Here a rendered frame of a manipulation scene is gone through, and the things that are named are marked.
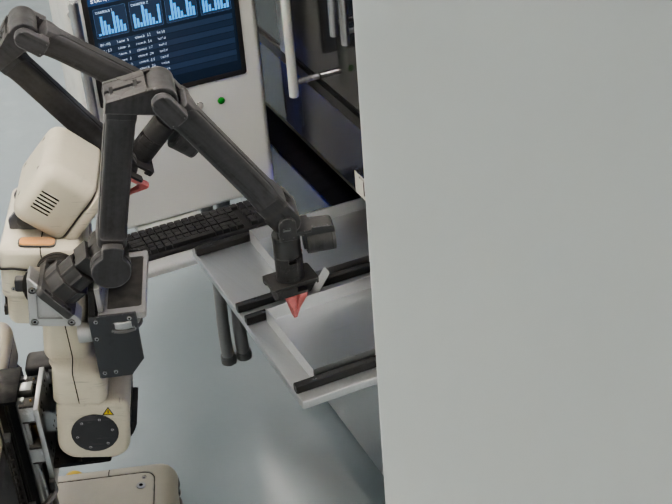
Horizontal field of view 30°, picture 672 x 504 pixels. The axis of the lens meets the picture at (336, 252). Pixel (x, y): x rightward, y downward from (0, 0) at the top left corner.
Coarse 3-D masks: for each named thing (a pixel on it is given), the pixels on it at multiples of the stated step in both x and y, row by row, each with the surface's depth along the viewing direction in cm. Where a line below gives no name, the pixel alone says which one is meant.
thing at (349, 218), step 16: (336, 208) 320; (352, 208) 323; (336, 224) 318; (352, 224) 318; (256, 240) 309; (336, 240) 312; (352, 240) 311; (272, 256) 301; (304, 256) 307; (320, 256) 306; (336, 256) 306; (352, 256) 305; (368, 256) 299; (320, 272) 295
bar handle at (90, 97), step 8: (72, 0) 298; (72, 8) 297; (72, 16) 298; (72, 24) 300; (80, 24) 300; (80, 32) 301; (80, 72) 307; (88, 80) 307; (88, 88) 308; (88, 96) 309; (88, 104) 311; (96, 104) 312; (96, 112) 312
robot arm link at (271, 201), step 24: (168, 96) 220; (168, 120) 222; (192, 120) 226; (192, 144) 230; (216, 144) 231; (216, 168) 235; (240, 168) 236; (240, 192) 239; (264, 192) 240; (264, 216) 243; (288, 216) 244
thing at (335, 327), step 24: (336, 288) 288; (360, 288) 292; (288, 312) 286; (312, 312) 286; (336, 312) 285; (360, 312) 285; (288, 336) 273; (312, 336) 278; (336, 336) 277; (360, 336) 277; (312, 360) 271; (336, 360) 265
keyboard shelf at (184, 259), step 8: (176, 216) 344; (184, 216) 344; (152, 224) 342; (160, 224) 341; (168, 256) 326; (176, 256) 326; (184, 256) 325; (192, 256) 325; (152, 264) 323; (160, 264) 323; (168, 264) 323; (176, 264) 323; (184, 264) 324; (192, 264) 325; (152, 272) 321; (160, 272) 322; (168, 272) 323
